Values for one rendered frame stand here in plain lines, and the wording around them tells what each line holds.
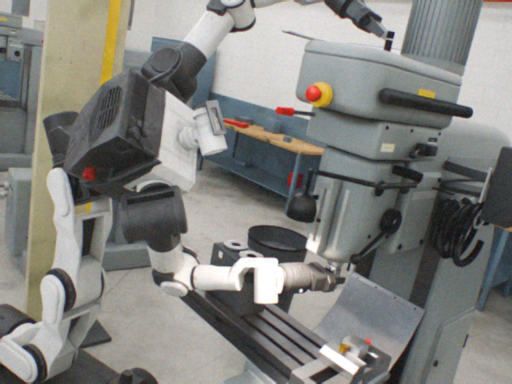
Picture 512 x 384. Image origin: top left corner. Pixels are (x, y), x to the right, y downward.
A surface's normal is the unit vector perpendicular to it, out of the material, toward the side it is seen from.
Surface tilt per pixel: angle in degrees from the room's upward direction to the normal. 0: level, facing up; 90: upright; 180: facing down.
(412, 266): 90
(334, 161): 90
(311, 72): 90
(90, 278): 81
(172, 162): 59
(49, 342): 90
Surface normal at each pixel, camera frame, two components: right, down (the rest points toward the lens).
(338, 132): -0.74, 0.03
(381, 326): -0.58, -0.39
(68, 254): -0.50, 0.11
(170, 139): 0.82, -0.26
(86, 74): 0.65, 0.30
